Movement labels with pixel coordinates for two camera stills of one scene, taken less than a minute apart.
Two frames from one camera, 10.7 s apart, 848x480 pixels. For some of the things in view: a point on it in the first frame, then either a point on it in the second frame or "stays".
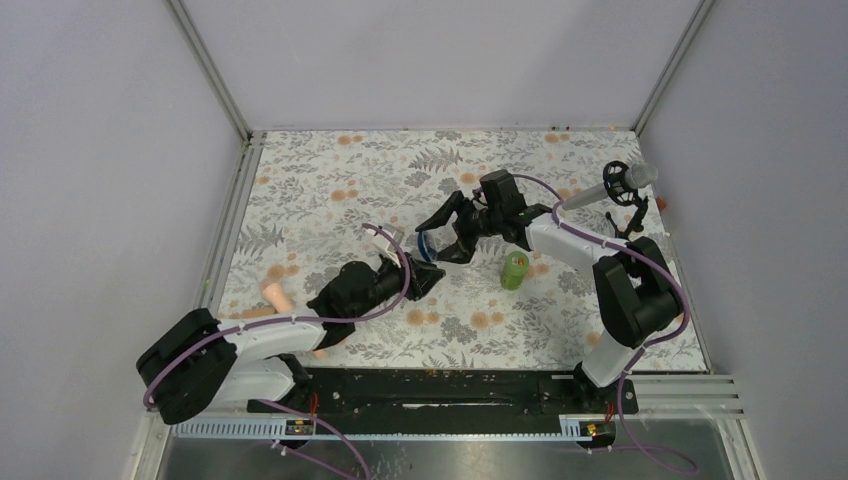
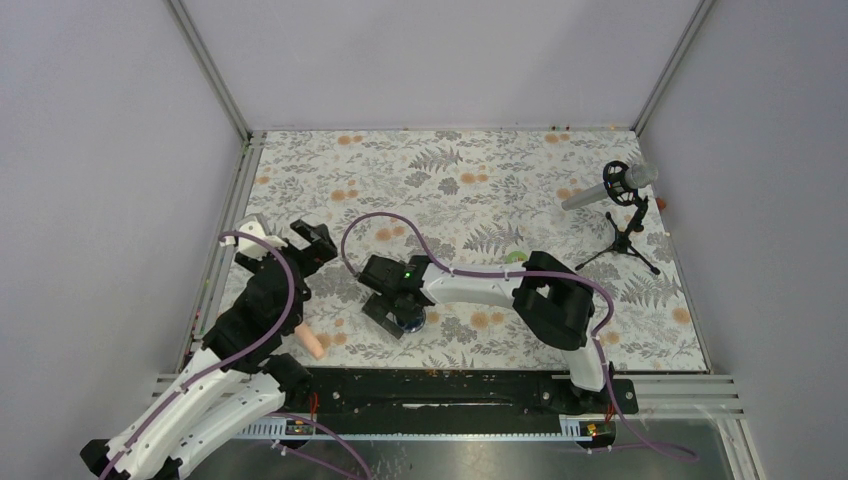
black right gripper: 460,252 -> 378,308
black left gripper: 423,276 -> 321,250
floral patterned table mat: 317,202 stays
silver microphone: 640,176 stays
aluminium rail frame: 660,399 stays
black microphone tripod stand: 635,224 stays
